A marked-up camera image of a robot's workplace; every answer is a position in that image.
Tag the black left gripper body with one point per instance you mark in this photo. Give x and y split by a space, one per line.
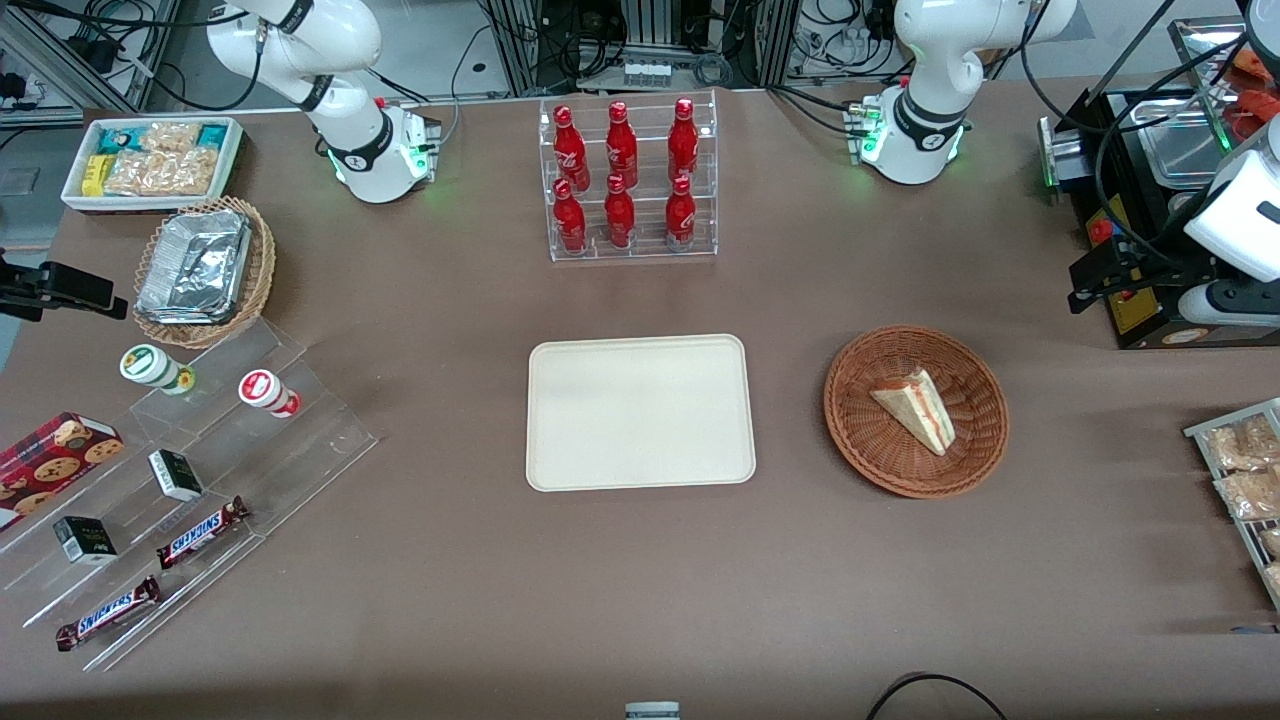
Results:
1152 262

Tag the triangular sandwich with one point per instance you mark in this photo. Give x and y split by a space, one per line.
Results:
925 410

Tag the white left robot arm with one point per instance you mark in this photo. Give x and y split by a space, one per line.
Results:
920 60

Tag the round brown wicker basket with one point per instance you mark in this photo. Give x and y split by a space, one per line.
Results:
880 440

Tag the tray of wrapped pastries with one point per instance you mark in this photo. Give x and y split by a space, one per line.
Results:
1235 515

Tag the cream rectangular serving tray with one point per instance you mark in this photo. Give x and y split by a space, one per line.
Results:
640 412

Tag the light wicker basket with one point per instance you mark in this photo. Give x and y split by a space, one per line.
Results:
262 270

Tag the black food warmer machine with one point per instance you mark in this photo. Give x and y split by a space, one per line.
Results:
1140 325

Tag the steel warmer pan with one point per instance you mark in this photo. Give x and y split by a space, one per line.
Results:
1180 140

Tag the clear bagged snack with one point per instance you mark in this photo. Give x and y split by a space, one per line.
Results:
1250 493
1240 445

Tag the red cola bottle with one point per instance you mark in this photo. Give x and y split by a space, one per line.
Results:
570 150
680 213
570 220
621 145
683 140
619 215

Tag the clear acrylic bottle rack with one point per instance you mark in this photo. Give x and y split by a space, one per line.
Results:
650 245

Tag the white power strip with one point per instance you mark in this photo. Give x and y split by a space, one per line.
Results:
646 72

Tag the small grey device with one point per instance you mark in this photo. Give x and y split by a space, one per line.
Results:
652 711

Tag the clear acrylic stepped shelf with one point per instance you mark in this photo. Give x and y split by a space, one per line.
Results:
300 450

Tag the red lid cup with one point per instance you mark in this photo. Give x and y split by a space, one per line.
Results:
265 390

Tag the silver foil container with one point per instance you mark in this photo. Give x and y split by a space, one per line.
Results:
195 265

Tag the snickers chocolate bar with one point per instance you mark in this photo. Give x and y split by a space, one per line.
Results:
200 533
108 613

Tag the small dark green box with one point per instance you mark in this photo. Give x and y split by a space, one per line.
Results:
85 540
175 475

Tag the clear rice cracker pack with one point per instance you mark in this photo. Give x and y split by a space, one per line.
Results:
170 135

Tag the large rice cracker pack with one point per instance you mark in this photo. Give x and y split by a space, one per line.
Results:
160 172

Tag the green lid cup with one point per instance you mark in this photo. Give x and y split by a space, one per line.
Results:
150 365

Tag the teal snack pack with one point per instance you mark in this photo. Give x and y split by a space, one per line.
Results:
120 138

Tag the yellow snack pack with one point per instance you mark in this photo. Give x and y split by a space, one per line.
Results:
96 175

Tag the white rectangular snack bin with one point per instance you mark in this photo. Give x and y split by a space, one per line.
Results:
75 190

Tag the red cookie box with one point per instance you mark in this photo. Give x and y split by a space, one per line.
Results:
50 465

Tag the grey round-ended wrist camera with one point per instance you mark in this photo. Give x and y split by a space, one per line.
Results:
1235 303

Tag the black clamp mount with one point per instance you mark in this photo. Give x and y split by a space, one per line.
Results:
60 285

